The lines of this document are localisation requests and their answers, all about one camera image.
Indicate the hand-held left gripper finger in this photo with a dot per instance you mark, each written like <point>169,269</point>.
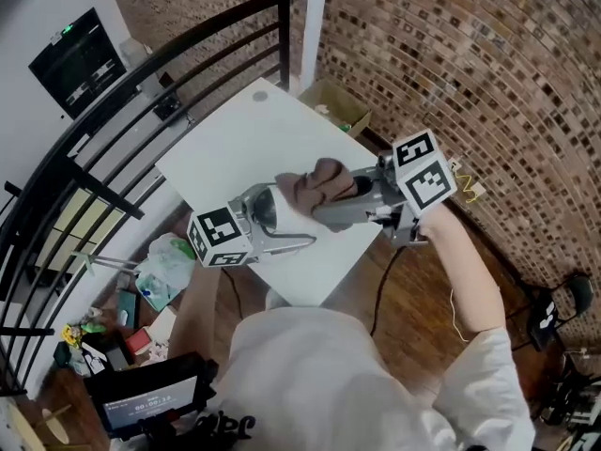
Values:
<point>272,248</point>
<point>251,196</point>

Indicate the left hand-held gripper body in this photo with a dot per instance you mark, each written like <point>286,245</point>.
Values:
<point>216,233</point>

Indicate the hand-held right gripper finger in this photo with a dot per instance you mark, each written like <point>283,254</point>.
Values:
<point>371,176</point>
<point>357,207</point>

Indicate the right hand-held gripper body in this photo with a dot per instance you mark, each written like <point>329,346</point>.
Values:
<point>422,172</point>

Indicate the brown cloth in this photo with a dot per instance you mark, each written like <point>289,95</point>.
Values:
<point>324,181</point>

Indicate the person's left forearm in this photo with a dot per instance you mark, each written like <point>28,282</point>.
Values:
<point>195,308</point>

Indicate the person's right forearm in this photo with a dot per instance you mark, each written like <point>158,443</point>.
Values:
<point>465,275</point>

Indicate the white table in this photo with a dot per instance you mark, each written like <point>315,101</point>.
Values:
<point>235,148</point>

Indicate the translucent plastic bag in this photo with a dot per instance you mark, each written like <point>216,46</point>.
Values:
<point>166,261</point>

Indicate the cardboard box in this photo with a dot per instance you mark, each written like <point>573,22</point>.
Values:
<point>328,99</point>

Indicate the grey table grommet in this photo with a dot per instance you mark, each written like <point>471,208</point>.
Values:
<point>259,96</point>

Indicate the grey metal rod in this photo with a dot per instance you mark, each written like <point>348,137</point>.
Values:
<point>108,262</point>

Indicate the teal box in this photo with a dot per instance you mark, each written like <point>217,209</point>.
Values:
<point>127,308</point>

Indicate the white flower bouquet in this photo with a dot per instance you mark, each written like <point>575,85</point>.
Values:
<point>156,351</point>

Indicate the red box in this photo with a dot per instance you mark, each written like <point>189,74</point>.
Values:
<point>138,342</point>

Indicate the green plastic toy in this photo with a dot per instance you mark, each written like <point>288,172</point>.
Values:
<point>94,328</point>

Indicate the black metal railing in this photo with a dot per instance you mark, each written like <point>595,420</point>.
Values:
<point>284,40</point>

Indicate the white pillar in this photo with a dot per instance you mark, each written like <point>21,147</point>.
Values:
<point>313,26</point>

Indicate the black screen device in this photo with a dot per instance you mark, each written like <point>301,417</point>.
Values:
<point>150,393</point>

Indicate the black and white box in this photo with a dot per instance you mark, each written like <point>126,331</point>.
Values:
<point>95,359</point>

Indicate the sunflower bouquet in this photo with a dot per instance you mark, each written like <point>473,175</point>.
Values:
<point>72,335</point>

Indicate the dark green small box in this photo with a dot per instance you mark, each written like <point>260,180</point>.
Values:
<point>61,353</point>

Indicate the black folding chair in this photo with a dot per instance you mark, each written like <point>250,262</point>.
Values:
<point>580,289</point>

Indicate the wooden stool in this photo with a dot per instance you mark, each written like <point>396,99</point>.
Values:
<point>21,430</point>

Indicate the white wall socket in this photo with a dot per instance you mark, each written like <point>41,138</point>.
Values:
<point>478,191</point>
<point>455,164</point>

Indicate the black wall panel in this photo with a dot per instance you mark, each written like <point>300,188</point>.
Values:
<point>75,73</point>

